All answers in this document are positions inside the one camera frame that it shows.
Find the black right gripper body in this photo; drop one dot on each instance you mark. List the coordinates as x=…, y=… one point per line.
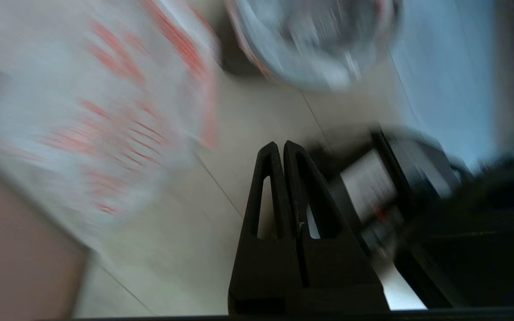
x=373, y=187

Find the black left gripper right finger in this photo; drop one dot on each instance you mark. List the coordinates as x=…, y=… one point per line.
x=337, y=263

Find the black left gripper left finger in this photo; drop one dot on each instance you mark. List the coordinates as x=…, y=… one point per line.
x=266, y=267

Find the used white red plastic bag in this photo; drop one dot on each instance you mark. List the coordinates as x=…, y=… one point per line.
x=319, y=44

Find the white red-print plastic bag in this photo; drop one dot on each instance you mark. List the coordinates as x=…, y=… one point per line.
x=83, y=111

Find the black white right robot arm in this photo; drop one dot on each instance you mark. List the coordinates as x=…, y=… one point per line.
x=484, y=249

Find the black round trash bin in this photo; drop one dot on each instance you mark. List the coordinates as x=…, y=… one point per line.
x=234, y=58

